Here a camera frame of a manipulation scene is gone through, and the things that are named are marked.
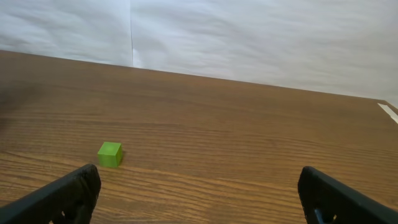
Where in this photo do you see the green cube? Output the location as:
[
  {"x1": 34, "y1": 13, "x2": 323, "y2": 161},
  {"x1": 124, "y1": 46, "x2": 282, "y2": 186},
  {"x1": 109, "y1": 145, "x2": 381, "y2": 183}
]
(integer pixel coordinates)
[{"x1": 97, "y1": 141, "x2": 123, "y2": 169}]

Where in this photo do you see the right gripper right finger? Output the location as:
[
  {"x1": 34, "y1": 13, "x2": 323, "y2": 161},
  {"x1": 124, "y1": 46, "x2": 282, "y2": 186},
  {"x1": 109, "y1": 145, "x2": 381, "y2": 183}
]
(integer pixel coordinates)
[{"x1": 297, "y1": 166, "x2": 398, "y2": 224}]

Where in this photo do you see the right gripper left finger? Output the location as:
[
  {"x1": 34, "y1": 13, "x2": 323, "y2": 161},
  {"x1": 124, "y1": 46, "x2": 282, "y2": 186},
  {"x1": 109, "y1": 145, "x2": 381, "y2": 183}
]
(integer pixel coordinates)
[{"x1": 0, "y1": 163, "x2": 102, "y2": 224}]

